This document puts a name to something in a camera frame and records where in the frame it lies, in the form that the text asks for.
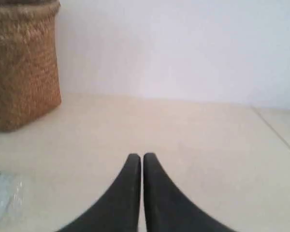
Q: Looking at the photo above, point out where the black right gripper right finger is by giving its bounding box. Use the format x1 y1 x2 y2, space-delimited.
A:
143 153 233 232

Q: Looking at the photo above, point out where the brown woven straw basket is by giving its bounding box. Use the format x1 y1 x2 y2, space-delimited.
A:
0 0 61 131

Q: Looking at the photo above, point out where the clear plastic bottle green label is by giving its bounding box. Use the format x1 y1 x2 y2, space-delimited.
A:
0 172 24 222

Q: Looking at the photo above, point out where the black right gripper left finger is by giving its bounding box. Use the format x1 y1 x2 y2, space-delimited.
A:
60 154 141 232

